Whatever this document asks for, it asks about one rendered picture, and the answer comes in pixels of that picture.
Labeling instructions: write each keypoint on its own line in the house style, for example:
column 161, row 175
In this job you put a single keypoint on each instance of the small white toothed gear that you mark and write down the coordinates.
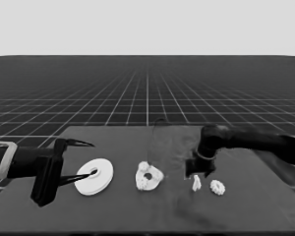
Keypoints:
column 214, row 188
column 140, row 186
column 159, row 177
column 141, row 167

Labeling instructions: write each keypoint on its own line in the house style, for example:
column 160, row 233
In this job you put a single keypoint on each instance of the small white T-shaped piece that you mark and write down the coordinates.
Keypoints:
column 196, row 185

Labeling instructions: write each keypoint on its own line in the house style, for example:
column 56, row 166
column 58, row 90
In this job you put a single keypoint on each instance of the large thick white disc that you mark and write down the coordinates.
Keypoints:
column 95, row 187

